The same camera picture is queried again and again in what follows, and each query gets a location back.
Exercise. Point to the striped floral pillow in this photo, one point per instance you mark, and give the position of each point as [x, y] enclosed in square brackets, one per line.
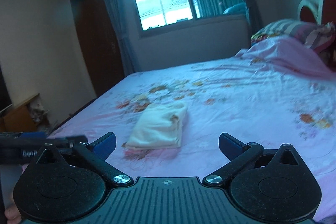
[316, 37]

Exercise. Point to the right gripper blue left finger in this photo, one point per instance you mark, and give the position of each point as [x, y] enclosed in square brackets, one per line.
[93, 156]

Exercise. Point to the person's left hand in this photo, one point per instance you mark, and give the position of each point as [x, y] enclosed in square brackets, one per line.
[10, 175]

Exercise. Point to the pink floral bed sheet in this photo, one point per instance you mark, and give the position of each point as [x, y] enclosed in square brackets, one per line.
[276, 92]

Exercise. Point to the dark brown wooden door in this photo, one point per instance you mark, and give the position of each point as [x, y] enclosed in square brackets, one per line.
[98, 43]

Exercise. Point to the wooden side cabinet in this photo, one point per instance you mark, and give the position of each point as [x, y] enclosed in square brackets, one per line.
[27, 116]

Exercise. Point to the cream white garment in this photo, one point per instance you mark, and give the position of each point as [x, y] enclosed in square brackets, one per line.
[158, 127]

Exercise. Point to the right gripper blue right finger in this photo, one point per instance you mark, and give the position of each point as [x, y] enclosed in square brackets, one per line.
[241, 156]

